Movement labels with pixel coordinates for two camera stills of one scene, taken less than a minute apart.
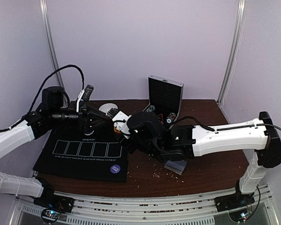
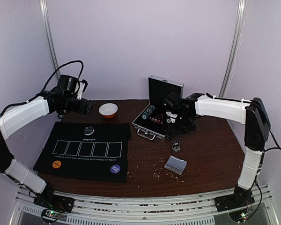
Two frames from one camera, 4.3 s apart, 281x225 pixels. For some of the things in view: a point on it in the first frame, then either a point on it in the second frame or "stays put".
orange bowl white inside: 105,107 stays put
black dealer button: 88,132 stays put
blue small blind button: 114,168 stays put
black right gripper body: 125,139 to 178,126
